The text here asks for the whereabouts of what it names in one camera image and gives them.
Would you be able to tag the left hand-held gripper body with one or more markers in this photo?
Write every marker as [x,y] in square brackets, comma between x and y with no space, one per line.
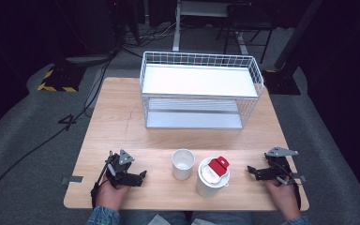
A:
[118,165]

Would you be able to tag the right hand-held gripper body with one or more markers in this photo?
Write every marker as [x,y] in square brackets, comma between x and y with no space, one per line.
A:
[279,164]

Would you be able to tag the white cup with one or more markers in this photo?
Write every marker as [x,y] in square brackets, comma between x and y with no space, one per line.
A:
[183,164]

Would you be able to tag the white jar with red lid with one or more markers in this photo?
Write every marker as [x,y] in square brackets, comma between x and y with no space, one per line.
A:
[211,179]

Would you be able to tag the person's right hand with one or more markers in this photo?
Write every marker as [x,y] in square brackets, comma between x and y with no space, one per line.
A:
[282,197]

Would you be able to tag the person's left hand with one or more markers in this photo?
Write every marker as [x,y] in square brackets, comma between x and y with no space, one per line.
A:
[110,195]

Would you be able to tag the grey tape strip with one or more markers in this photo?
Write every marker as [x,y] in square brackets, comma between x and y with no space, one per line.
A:
[300,178]
[75,179]

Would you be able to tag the white paper sheet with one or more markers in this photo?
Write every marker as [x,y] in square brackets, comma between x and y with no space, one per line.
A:
[158,220]

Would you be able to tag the person's legs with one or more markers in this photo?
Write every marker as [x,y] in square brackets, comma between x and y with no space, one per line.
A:
[218,218]

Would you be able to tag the black chair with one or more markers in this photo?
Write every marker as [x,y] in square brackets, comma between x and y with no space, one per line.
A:
[250,22]

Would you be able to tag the white desk with leg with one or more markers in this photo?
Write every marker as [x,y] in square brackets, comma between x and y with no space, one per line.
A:
[176,28]

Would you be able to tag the black stand with base plate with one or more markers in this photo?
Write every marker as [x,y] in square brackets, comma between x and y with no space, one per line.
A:
[282,81]

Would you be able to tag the yellow black striped base plate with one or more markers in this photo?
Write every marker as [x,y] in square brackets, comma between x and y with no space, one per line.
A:
[61,78]

